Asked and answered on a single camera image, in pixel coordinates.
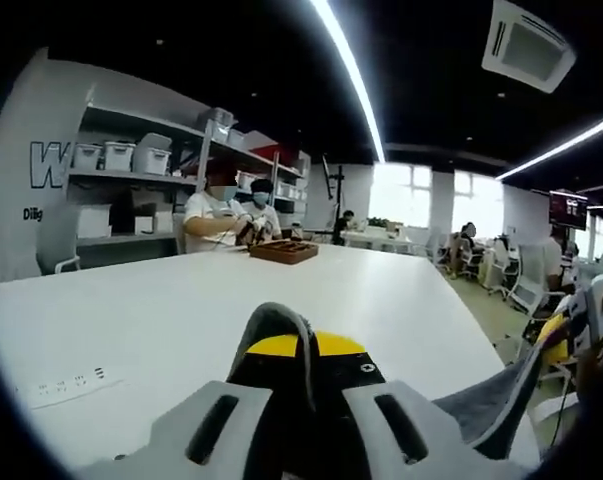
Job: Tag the white power strip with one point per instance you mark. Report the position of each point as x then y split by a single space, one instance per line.
71 382

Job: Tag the grey towel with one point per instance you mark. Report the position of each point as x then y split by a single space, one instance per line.
276 317

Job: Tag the person's right hand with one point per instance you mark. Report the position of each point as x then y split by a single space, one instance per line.
601 370

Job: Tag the white mesh office chair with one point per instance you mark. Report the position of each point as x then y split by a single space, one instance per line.
526 280

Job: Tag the small dark monitor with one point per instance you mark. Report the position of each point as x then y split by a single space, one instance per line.
568 210

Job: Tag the ceiling light strip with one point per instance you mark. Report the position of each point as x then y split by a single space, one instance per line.
556 149
353 80

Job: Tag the brown wooden tray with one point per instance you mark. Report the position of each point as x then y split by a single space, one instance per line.
283 251

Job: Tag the black stand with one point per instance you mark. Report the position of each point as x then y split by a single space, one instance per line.
337 200

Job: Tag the white ceiling air vent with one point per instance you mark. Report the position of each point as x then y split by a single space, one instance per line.
528 47

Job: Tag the large white storage box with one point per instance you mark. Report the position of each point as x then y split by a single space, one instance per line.
152 155

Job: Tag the grey metal shelf rack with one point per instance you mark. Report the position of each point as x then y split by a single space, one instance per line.
146 125

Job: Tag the clear storage box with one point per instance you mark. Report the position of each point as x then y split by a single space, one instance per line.
216 122

